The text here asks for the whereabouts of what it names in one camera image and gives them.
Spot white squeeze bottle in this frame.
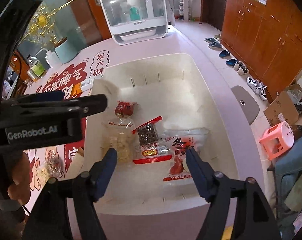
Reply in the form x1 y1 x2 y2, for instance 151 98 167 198
35 48 62 69

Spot brown paper packet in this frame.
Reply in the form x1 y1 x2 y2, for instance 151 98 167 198
66 147 85 178

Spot gold metal ornament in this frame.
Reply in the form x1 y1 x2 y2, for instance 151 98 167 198
21 0 86 48

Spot brown wooden floor cabinets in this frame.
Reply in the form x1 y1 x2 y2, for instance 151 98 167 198
221 0 302 103

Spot open cardboard box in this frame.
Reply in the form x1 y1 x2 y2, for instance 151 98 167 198
263 83 302 130

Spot pink plastic stool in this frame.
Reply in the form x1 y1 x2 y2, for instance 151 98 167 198
259 121 295 161

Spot white countertop storage cabinet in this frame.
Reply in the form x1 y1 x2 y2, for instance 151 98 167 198
96 0 169 46

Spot red candy packet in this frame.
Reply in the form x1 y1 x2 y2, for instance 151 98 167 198
115 101 139 118

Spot clear bag of yellow snack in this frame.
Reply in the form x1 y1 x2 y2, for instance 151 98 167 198
101 119 136 164

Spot glass bottle with green label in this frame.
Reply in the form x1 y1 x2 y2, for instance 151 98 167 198
26 54 47 82

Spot red-trimmed dark snack packet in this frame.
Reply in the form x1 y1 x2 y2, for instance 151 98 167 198
132 116 173 165

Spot pink printed table cover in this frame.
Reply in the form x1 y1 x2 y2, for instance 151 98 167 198
6 26 262 240

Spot clear bag of mixed nuts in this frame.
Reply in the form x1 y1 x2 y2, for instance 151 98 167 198
37 152 64 180

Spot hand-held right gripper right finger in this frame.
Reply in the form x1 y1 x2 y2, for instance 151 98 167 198
185 148 282 240

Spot dark wooden door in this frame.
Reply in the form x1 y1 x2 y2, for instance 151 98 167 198
201 0 228 30

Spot green garment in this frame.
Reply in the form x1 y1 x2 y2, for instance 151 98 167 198
284 170 302 213

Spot white plastic storage bin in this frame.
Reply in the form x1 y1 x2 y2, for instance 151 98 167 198
82 53 242 215

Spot white shoe rack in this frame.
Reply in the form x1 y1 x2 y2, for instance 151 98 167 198
178 0 191 22

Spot white bottle with teal label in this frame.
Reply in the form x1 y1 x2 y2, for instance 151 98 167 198
127 0 141 20

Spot white and orange snack packet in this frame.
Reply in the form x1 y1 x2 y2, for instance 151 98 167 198
73 79 95 98

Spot teal upholstered chair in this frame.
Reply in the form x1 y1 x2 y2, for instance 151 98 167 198
274 127 302 230

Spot clear packet with red print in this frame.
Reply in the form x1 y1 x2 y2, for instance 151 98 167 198
162 127 209 184

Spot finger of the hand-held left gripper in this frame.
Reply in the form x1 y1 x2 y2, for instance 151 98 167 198
0 94 108 130
2 91 65 103

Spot person's left hand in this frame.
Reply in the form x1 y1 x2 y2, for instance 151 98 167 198
8 152 33 201

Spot black and white sneaker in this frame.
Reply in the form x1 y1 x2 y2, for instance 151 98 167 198
257 84 268 101
247 77 260 90

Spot teal canister with wooden lid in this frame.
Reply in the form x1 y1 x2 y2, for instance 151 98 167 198
54 37 79 64

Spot brown wooden door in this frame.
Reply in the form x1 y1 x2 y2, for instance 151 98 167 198
81 0 121 40

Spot clear plastic bag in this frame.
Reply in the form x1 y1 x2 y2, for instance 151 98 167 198
287 89 302 103

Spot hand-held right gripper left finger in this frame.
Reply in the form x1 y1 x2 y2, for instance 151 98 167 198
22 148 118 240

